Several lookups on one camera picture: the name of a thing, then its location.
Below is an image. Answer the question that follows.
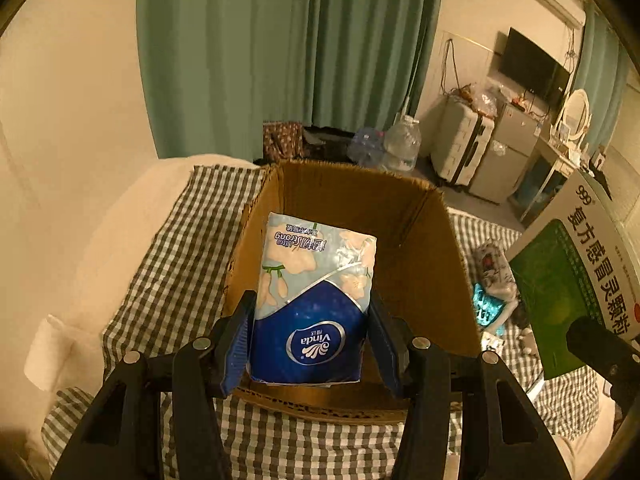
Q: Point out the brown cardboard box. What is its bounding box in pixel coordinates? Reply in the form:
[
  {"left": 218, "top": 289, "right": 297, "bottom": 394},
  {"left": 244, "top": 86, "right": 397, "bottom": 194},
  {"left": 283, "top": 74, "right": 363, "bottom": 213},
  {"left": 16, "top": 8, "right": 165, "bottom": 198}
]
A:
[{"left": 220, "top": 159, "right": 483, "bottom": 423}]

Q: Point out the white vanity table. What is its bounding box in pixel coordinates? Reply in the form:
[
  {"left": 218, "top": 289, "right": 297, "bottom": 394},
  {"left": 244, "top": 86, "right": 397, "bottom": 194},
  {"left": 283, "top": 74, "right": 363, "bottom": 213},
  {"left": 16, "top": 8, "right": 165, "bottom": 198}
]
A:
[{"left": 520, "top": 135, "right": 586, "bottom": 226}]

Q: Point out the grey checked bed sheet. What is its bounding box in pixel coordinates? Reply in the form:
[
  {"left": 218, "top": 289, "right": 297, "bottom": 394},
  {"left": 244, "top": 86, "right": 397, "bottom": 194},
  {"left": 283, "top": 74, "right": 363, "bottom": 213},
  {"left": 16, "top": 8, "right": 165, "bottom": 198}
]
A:
[{"left": 42, "top": 165, "right": 601, "bottom": 480}]

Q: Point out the teal blister pack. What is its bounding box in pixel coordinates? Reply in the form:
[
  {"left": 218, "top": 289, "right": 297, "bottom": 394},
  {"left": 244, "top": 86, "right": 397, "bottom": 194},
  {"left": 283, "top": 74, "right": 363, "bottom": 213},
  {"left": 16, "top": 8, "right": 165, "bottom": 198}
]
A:
[{"left": 472, "top": 282, "right": 506, "bottom": 328}]

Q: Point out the blue-tinted water jug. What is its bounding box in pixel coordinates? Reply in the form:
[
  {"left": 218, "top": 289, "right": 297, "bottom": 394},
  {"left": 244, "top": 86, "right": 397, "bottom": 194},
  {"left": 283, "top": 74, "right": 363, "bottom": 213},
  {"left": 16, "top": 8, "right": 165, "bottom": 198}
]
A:
[{"left": 347, "top": 129, "right": 388, "bottom": 168}]

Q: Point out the black television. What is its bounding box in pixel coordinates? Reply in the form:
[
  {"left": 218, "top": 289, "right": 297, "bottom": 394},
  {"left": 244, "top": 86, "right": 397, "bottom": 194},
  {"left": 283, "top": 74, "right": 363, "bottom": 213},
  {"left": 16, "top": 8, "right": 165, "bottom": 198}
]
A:
[{"left": 497, "top": 27, "right": 571, "bottom": 106}]

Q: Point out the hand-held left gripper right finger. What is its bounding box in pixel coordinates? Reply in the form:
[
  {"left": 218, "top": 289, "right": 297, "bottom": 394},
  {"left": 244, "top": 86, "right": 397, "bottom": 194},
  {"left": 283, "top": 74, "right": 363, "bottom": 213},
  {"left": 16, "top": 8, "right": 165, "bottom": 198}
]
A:
[{"left": 367, "top": 292, "right": 573, "bottom": 480}]

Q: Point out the large clear water jug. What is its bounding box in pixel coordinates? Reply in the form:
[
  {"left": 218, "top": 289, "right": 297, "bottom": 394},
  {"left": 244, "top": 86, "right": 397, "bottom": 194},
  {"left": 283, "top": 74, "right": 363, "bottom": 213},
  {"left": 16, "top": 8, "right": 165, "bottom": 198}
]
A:
[{"left": 385, "top": 115, "right": 422, "bottom": 171}]

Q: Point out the white oval mirror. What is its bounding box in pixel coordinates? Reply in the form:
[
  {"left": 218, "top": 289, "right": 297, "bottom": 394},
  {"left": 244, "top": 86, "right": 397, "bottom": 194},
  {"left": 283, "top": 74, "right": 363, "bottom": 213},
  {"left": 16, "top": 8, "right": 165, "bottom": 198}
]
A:
[{"left": 559, "top": 89, "right": 591, "bottom": 143}]

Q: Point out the blue tissue pack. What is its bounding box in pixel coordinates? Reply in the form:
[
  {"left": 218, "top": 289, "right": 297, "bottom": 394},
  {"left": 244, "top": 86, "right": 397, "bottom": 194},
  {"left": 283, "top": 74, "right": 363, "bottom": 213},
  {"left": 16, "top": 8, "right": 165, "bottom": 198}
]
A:
[{"left": 248, "top": 211, "right": 378, "bottom": 388}]

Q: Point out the narrow green curtain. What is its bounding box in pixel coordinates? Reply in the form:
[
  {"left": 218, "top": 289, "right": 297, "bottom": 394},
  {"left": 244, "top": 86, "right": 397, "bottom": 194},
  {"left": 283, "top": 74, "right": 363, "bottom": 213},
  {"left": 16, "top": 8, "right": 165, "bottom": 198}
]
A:
[{"left": 570, "top": 2, "right": 633, "bottom": 156}]

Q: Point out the wide green curtain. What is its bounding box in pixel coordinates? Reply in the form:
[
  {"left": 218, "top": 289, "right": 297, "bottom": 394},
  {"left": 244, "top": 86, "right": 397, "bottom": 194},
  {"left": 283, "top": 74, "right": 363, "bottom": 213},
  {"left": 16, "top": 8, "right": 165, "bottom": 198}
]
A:
[{"left": 136, "top": 0, "right": 446, "bottom": 161}]

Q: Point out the floral printed packet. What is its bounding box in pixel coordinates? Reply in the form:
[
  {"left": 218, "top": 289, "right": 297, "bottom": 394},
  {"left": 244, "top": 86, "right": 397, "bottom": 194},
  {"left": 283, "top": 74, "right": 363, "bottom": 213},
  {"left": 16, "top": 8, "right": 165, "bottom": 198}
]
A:
[{"left": 472, "top": 241, "right": 518, "bottom": 301}]

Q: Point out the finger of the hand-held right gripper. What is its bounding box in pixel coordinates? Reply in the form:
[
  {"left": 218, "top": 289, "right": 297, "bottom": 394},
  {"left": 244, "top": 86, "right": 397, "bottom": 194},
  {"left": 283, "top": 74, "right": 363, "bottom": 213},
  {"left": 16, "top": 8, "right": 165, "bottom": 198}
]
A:
[{"left": 566, "top": 316, "right": 640, "bottom": 403}]

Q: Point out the clear plastic bag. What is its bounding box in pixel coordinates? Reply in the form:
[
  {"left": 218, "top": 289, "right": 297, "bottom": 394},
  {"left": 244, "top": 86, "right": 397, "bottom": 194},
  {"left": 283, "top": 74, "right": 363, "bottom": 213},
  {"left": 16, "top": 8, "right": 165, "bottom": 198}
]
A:
[{"left": 465, "top": 82, "right": 501, "bottom": 118}]

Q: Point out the white suitcase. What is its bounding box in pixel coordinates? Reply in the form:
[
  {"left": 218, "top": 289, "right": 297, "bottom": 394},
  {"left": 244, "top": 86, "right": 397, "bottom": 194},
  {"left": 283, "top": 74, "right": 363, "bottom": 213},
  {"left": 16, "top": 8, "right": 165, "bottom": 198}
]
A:
[{"left": 431, "top": 95, "right": 496, "bottom": 191}]

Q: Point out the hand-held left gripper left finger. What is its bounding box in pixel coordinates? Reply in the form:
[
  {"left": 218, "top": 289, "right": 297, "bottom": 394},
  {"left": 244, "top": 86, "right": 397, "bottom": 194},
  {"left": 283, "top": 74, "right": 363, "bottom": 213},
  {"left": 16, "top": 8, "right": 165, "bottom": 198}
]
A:
[{"left": 50, "top": 290, "right": 258, "bottom": 480}]

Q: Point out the brown patterned bag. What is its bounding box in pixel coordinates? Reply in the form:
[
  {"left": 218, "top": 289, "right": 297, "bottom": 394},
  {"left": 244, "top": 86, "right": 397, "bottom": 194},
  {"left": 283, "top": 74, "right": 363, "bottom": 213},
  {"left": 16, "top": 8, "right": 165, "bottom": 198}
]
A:
[{"left": 263, "top": 121, "right": 304, "bottom": 165}]

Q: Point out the black bag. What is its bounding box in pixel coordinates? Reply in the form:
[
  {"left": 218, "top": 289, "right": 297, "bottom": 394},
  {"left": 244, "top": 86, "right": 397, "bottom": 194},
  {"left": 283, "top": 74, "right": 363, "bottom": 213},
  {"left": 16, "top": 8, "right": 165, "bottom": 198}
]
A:
[{"left": 302, "top": 126, "right": 358, "bottom": 163}]

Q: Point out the green and white medicine box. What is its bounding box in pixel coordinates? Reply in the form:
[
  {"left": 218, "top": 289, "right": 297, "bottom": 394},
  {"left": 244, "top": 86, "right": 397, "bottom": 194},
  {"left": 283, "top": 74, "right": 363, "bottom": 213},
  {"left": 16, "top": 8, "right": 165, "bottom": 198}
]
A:
[{"left": 507, "top": 167, "right": 640, "bottom": 381}]

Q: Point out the white pillow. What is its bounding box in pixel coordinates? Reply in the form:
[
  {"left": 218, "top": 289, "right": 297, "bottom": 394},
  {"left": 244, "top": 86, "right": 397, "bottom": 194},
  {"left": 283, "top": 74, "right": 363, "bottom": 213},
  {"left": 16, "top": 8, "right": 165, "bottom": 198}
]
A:
[{"left": 22, "top": 314, "right": 108, "bottom": 393}]

